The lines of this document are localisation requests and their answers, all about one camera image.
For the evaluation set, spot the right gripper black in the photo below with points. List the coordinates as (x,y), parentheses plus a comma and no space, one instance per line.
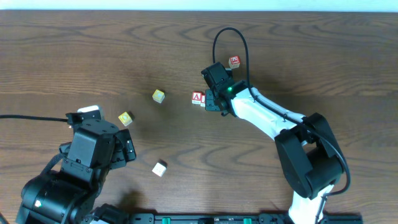
(211,100)

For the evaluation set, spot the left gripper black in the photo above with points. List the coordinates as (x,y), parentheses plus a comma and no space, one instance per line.
(128,146)

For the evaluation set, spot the red letter I block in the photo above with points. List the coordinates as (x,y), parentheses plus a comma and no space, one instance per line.
(203,101)

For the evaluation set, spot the red letter A block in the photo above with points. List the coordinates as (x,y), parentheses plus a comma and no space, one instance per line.
(196,97)

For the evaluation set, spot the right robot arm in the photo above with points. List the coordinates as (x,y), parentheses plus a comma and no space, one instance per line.
(311,159)

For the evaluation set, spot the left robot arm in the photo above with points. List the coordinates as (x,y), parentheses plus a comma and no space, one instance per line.
(66,190)

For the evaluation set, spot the yellow block lower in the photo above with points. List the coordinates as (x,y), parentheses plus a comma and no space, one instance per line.
(125,118)

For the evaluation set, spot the yellow block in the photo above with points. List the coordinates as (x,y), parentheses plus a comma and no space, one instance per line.
(125,118)
(158,96)

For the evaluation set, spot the red picture block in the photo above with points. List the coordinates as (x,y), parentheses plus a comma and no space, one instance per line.
(234,62)

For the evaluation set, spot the plain cream wooden block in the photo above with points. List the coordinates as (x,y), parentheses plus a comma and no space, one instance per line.
(159,169)

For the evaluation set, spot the yellow block upper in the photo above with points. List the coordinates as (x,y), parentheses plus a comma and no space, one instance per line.
(158,96)

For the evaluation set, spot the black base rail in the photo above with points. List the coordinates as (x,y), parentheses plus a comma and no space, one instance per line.
(263,218)

